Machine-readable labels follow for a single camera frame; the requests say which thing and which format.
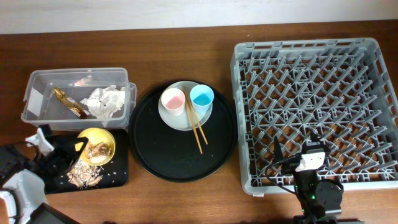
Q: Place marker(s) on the pink plastic cup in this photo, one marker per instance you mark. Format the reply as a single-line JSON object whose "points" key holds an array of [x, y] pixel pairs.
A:
{"points": [[173, 100]]}

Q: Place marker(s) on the clear plastic waste bin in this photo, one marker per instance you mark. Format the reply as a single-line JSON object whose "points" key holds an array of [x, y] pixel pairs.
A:
{"points": [[77, 83]]}

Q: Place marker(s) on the white tissue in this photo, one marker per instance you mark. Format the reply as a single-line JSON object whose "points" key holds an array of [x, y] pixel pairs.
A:
{"points": [[104, 102]]}

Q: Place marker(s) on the grey dishwasher rack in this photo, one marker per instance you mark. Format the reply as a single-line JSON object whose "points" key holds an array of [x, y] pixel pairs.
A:
{"points": [[338, 89]]}

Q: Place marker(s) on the black rectangular tray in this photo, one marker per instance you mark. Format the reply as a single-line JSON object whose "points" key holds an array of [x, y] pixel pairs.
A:
{"points": [[113, 174]]}

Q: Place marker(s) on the gold brown snack wrapper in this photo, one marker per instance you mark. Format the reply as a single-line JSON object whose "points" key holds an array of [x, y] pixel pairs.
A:
{"points": [[71, 104]]}

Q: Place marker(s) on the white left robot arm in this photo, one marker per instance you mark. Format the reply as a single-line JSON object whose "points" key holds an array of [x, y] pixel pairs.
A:
{"points": [[27, 167]]}

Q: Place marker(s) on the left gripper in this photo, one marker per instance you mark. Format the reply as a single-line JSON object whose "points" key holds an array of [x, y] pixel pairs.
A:
{"points": [[61, 152]]}

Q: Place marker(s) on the round black tray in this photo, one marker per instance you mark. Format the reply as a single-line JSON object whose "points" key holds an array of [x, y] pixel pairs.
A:
{"points": [[175, 155]]}

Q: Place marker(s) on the light blue plastic cup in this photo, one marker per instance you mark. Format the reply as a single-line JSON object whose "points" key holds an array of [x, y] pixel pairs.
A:
{"points": [[201, 97]]}

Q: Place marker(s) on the food scraps and rice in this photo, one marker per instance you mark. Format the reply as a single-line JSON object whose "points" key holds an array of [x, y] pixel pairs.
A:
{"points": [[83, 174]]}

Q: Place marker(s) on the white label on bin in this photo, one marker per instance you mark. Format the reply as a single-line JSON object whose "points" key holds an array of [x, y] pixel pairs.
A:
{"points": [[35, 102]]}

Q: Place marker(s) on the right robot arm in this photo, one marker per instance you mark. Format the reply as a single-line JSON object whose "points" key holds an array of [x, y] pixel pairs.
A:
{"points": [[320, 200]]}

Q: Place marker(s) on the yellow bowl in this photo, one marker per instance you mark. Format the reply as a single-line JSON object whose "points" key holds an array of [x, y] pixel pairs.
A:
{"points": [[96, 137]]}

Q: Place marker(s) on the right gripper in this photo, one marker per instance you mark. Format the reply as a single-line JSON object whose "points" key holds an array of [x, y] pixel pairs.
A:
{"points": [[278, 155]]}

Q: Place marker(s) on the wooden chopstick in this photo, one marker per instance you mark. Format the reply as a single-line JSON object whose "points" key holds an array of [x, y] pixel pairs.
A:
{"points": [[197, 123], [189, 111]]}

